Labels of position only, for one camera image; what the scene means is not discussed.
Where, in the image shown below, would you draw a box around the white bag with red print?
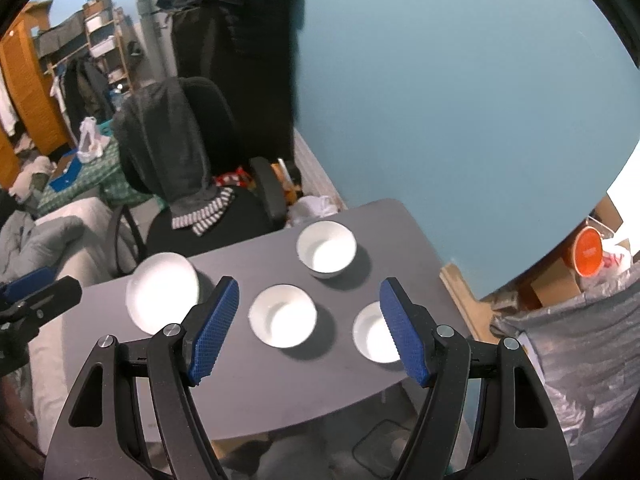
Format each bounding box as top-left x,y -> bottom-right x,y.
600,237 -> 633,281

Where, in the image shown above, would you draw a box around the dark grey hooded sweater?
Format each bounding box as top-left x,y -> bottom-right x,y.
111,79 -> 236,237

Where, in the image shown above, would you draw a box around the white cloth on floor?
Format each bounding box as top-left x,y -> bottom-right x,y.
290,195 -> 338,226

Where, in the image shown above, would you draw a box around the white bed sheet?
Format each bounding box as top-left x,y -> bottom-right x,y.
20,197 -> 151,411

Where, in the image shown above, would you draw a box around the black office chair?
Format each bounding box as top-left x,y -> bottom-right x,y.
105,76 -> 288,273

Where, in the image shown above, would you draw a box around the wooden board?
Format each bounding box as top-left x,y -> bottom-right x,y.
440,262 -> 481,341

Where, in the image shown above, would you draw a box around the silver plastic bag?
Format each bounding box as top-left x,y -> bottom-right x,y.
492,262 -> 640,480

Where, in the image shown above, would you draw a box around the grey pipe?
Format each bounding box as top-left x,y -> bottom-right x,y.
132,0 -> 171,83

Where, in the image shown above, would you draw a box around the grey duvet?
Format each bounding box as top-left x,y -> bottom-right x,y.
0,207 -> 86,281

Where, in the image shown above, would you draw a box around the green checked blanket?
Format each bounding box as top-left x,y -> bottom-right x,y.
37,120 -> 166,216

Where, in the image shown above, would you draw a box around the white plate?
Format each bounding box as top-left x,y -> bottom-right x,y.
125,252 -> 201,336

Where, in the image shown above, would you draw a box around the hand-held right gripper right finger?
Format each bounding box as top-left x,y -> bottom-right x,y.
379,277 -> 573,480

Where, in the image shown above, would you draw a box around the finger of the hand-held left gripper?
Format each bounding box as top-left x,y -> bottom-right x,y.
0,276 -> 83,331
0,266 -> 57,302

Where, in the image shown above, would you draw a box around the cardboard box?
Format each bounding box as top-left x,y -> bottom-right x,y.
520,260 -> 583,308

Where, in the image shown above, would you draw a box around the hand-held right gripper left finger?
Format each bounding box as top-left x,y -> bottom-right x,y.
42,276 -> 241,480

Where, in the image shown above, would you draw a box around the grey fabric storage boxes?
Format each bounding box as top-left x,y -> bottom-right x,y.
35,12 -> 88,56

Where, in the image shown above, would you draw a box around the black hanging garment cover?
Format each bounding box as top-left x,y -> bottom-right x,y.
157,0 -> 303,181

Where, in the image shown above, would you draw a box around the blue box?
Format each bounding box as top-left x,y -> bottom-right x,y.
50,160 -> 83,192

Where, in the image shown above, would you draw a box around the pile of light clothes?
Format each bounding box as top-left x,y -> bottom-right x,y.
10,155 -> 56,198

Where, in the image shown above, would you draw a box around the clothes rack with dark clothes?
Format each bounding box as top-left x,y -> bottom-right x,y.
50,55 -> 118,126

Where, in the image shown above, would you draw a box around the orange packet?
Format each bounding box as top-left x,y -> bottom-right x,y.
272,159 -> 302,197

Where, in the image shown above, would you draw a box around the red patterned item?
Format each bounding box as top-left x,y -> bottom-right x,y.
215,167 -> 253,188

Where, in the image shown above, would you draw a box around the shelf rack with white bins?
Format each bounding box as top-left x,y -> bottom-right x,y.
82,0 -> 133,86

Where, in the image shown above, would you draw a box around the white plastic bag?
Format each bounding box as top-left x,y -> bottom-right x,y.
77,116 -> 108,163

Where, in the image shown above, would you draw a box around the wooden wardrobe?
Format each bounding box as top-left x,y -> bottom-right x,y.
0,0 -> 68,188

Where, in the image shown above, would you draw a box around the orange round lid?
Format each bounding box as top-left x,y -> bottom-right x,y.
571,226 -> 606,277

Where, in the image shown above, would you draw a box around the white bowl with patterned outside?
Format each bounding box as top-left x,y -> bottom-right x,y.
248,284 -> 318,349
352,301 -> 401,364
296,220 -> 358,279

